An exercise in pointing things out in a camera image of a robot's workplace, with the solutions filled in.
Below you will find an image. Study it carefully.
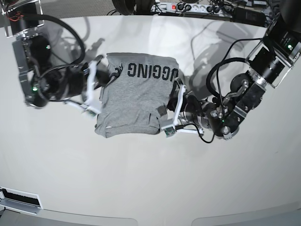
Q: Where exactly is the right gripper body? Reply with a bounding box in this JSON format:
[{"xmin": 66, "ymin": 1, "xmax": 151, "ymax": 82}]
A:
[{"xmin": 49, "ymin": 65, "xmax": 99, "ymax": 102}]

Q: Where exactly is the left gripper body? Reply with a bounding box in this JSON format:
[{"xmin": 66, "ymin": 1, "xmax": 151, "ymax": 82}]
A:
[{"xmin": 175, "ymin": 92, "xmax": 216, "ymax": 132}]

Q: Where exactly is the grey t-shirt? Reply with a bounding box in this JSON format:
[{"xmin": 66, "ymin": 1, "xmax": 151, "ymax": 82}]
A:
[{"xmin": 95, "ymin": 53, "xmax": 179, "ymax": 138}]

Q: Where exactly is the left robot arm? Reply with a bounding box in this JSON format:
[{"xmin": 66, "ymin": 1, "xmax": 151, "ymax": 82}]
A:
[{"xmin": 161, "ymin": 0, "xmax": 301, "ymax": 140}]

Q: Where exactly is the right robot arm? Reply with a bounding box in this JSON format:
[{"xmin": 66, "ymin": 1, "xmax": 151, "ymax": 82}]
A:
[{"xmin": 0, "ymin": 0, "xmax": 110, "ymax": 114}]

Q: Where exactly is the black wheel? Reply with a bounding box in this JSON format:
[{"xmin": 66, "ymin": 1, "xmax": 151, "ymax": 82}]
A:
[{"xmin": 112, "ymin": 0, "xmax": 155, "ymax": 16}]

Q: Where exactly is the white power strip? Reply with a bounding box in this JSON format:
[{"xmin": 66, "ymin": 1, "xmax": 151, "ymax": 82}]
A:
[{"xmin": 150, "ymin": 2, "xmax": 234, "ymax": 16}]

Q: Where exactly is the black power adapter box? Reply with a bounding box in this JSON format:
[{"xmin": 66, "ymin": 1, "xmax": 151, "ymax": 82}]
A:
[{"xmin": 232, "ymin": 8, "xmax": 266, "ymax": 27}]

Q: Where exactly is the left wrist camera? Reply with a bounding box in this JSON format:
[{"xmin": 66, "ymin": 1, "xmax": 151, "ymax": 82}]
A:
[{"xmin": 160, "ymin": 119, "xmax": 176, "ymax": 137}]

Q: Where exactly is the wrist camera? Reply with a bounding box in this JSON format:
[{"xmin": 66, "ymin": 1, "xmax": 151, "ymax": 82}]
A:
[
  {"xmin": 160, "ymin": 119, "xmax": 176, "ymax": 137},
  {"xmin": 82, "ymin": 106, "xmax": 102, "ymax": 119}
]

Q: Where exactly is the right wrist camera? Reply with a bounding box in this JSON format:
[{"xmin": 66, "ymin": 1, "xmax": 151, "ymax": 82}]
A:
[{"xmin": 82, "ymin": 106, "xmax": 102, "ymax": 119}]

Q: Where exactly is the white slotted bracket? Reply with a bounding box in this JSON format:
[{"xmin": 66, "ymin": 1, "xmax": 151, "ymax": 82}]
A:
[{"xmin": 0, "ymin": 186, "xmax": 44, "ymax": 215}]

